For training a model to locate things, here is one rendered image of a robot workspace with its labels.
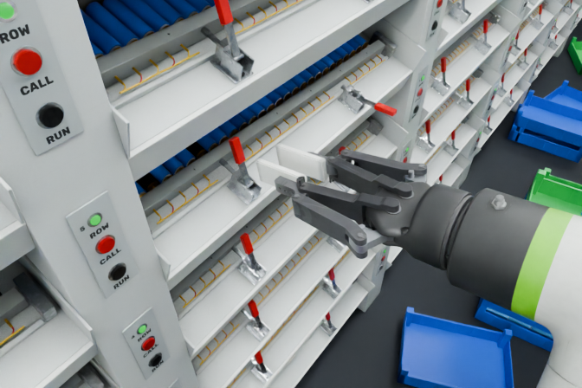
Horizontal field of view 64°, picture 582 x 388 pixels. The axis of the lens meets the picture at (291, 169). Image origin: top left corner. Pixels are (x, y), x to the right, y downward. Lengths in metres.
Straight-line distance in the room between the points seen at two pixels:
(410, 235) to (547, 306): 0.12
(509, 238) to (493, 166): 1.77
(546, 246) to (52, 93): 0.37
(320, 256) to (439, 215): 0.64
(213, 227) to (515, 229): 0.36
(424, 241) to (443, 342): 1.15
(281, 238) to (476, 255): 0.47
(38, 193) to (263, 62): 0.27
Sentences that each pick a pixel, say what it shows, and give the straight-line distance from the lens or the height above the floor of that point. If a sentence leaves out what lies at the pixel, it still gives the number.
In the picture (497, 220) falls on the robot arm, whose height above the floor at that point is 1.05.
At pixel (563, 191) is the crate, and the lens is 1.47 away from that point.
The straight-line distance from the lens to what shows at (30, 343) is 0.56.
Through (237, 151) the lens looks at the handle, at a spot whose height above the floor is 0.95.
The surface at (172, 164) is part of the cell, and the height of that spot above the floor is 0.93.
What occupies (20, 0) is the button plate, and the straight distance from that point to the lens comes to 0.34.
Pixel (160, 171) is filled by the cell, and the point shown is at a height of 0.93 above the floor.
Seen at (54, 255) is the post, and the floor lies 1.01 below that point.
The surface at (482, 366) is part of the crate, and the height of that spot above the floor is 0.00.
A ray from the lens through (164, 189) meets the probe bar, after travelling 0.60.
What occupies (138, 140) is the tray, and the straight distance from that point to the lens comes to 0.44.
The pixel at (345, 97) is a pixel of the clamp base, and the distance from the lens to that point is 0.79.
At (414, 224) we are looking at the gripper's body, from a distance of 0.42.
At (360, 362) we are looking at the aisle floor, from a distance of 1.48.
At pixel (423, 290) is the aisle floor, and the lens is 1.64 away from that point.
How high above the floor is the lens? 1.33
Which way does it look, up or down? 42 degrees down
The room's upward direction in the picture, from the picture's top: straight up
